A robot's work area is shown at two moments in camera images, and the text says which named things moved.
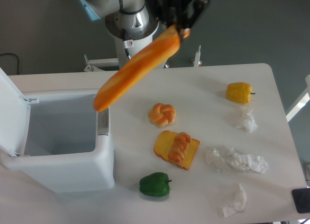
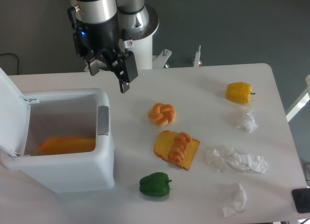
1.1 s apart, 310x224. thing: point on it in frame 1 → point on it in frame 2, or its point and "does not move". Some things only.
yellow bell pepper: (239, 92) does not move
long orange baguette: (162, 47) → (62, 144)
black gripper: (170, 6) → (89, 38)
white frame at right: (301, 102) does not move
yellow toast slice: (163, 145) does not move
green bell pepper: (156, 184) does not move
